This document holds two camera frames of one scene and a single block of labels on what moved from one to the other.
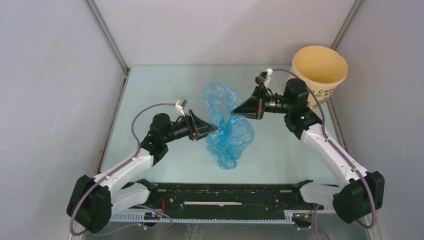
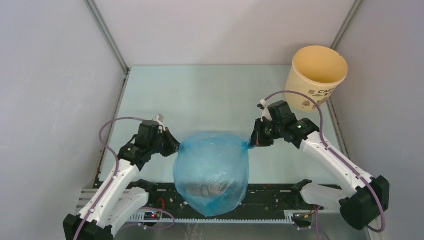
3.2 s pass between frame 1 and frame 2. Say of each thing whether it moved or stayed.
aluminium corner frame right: stayed
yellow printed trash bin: stayed
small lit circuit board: stayed
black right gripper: moved
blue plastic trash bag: moved
